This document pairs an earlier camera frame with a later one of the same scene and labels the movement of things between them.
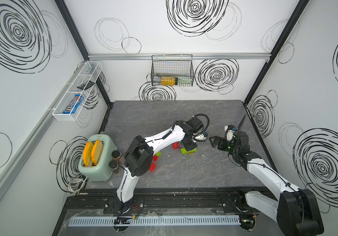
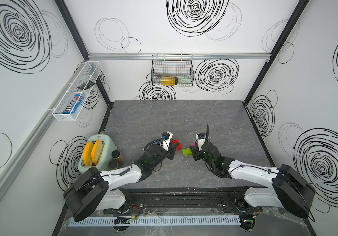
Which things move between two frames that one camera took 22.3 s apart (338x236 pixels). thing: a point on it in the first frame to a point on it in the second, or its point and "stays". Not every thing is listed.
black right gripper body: (228, 146) to (199, 155)
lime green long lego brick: (190, 152) stays
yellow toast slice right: (96, 152) stays
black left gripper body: (190, 145) to (162, 155)
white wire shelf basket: (70, 105) stays
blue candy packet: (73, 105) stays
